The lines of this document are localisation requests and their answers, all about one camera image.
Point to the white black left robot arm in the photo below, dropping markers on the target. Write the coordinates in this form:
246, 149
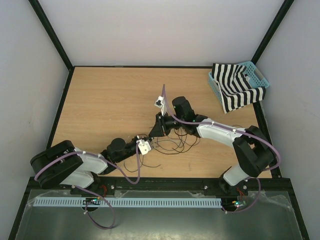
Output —
65, 164

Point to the black cage frame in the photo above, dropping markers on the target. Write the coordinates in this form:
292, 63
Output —
258, 107

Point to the white slotted cable duct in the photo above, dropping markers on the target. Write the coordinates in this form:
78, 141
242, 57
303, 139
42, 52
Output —
128, 202

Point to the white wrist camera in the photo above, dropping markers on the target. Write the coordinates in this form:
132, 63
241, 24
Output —
144, 146
161, 103

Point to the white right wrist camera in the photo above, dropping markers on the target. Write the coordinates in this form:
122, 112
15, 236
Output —
161, 103

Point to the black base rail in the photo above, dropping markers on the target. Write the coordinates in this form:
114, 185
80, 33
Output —
207, 186

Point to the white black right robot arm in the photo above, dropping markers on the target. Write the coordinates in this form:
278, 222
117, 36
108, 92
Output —
254, 153

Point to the black white striped cloth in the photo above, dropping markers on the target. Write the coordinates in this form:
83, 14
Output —
234, 87

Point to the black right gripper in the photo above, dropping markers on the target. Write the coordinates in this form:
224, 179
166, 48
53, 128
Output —
160, 129

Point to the grey metal front plate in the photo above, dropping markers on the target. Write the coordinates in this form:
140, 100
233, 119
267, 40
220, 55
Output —
271, 218

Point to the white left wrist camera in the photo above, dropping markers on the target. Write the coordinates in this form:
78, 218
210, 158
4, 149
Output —
144, 146

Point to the light blue perforated basket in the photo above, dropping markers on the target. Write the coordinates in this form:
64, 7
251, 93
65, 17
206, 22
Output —
256, 79

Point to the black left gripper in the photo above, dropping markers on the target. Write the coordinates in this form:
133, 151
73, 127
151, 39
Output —
137, 138

